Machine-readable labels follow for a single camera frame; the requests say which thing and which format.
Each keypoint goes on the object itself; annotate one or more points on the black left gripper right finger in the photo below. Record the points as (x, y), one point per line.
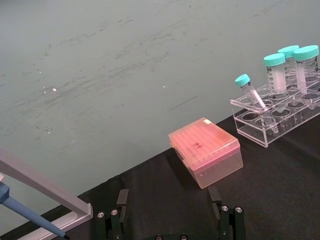
(231, 222)

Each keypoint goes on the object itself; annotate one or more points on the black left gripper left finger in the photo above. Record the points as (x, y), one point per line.
(115, 222)

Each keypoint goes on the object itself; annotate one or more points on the black table cloth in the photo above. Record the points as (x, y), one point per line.
(275, 187)

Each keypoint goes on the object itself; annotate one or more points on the orange translucent pipette tip box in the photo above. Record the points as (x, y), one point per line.
(205, 155)

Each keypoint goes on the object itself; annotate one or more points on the clear acrylic tube rack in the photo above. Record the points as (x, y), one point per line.
(252, 135)

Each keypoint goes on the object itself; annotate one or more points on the blue pipette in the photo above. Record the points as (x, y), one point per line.
(25, 210)

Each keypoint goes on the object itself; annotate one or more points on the small teal-capped centrifuge tube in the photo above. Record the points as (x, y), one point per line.
(242, 81)

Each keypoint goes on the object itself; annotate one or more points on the large teal-capped centrifuge tube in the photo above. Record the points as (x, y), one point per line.
(276, 77)
(306, 72)
(288, 51)

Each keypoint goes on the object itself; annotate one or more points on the silver metal stand frame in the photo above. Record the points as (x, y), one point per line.
(37, 180)

